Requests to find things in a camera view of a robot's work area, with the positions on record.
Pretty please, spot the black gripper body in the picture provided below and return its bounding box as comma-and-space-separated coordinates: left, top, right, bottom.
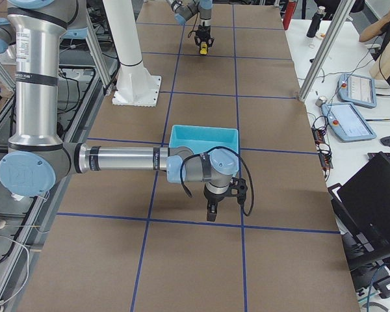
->
203, 183, 232, 205
196, 25, 211, 44

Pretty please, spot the yellow beetle toy car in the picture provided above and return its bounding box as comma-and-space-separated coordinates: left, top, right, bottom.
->
199, 42, 208, 55

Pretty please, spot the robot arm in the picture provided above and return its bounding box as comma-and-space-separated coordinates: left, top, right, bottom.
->
167, 0, 215, 55
0, 1, 251, 222

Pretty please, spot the light blue plastic bin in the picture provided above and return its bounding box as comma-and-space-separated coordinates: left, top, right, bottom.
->
168, 125, 239, 154

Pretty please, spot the red bottle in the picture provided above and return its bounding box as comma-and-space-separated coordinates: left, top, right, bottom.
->
283, 0, 297, 31

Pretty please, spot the black bottle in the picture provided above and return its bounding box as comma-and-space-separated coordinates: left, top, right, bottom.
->
306, 6, 325, 38

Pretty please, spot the small circuit board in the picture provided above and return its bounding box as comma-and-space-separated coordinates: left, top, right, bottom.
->
312, 129, 326, 145

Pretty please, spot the lower teach pendant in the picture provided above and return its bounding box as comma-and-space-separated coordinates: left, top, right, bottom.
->
321, 102, 377, 142

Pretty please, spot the teach pendant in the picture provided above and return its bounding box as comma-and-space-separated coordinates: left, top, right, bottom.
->
338, 73, 377, 109
321, 102, 377, 142

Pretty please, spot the black laptop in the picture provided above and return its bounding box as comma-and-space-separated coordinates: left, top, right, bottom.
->
328, 152, 390, 270

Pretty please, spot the upper teach pendant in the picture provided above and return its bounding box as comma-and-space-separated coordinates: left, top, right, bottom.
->
338, 73, 377, 109

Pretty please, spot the person at desk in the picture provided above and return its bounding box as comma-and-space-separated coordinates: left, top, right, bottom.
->
359, 10, 390, 60

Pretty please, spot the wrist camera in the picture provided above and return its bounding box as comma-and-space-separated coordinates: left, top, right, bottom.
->
227, 177, 248, 206

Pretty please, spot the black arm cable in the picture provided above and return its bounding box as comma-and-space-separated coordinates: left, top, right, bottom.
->
178, 146, 255, 217

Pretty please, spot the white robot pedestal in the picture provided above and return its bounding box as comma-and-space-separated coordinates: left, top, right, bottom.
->
103, 0, 162, 107

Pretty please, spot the aluminium table post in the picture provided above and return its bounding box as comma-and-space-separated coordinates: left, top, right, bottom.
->
297, 0, 355, 102

